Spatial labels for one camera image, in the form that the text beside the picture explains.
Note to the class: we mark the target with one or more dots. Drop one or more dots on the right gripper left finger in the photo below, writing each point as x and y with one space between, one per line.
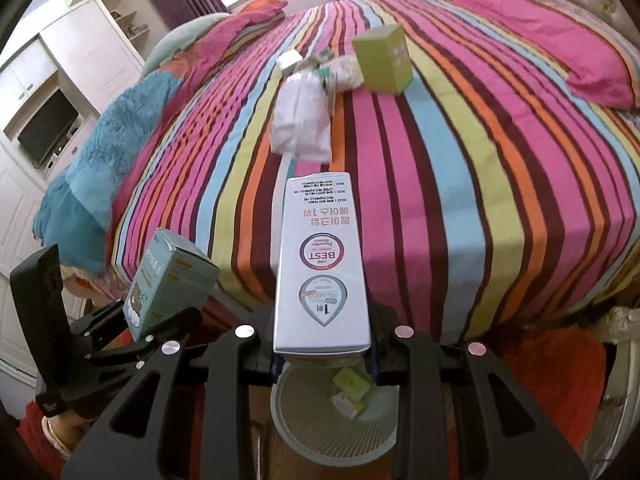
186 412

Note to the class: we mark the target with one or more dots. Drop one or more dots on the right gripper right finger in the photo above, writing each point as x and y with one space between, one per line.
461 413

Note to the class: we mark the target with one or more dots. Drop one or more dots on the green box with barcode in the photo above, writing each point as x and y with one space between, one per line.
351 383

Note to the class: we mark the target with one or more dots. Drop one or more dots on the teal bear carton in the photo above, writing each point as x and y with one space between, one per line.
173 275

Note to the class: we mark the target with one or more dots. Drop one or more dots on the tall white cosmetic box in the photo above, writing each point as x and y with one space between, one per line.
321 306

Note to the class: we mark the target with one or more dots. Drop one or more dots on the white plastic toilet-print bag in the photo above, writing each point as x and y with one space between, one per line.
300 120

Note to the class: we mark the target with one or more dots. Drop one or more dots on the white wrapper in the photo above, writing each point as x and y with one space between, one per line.
346 73

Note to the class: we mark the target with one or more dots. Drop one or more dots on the small silver box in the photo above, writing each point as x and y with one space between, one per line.
287 61

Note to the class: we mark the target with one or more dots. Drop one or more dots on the white green toothpaste box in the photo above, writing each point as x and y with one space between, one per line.
316 65

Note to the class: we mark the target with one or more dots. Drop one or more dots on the white green medicine box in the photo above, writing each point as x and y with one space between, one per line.
346 406

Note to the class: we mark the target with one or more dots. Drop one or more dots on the person's left hand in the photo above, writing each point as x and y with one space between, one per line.
64 431

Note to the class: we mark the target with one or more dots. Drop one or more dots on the pale green mesh wastebasket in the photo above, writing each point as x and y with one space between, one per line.
309 424

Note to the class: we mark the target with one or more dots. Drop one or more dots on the teal fuzzy blanket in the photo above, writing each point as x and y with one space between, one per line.
75 212

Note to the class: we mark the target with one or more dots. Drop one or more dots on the striped colourful bedspread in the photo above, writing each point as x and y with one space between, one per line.
486 192

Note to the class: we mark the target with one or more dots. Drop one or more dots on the black television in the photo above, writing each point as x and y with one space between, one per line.
52 121

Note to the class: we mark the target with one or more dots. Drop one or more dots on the white wardrobe cabinet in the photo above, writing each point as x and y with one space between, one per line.
88 51

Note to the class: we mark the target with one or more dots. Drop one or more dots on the folded pink striped quilt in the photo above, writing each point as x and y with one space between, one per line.
224 39

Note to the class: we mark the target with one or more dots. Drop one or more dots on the pale green pillow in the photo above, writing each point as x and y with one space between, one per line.
180 38

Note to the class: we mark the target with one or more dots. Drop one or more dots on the large pink pillow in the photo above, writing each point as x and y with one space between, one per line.
602 65

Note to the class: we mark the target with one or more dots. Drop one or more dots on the cream carved bed frame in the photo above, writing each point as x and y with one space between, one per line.
618 414

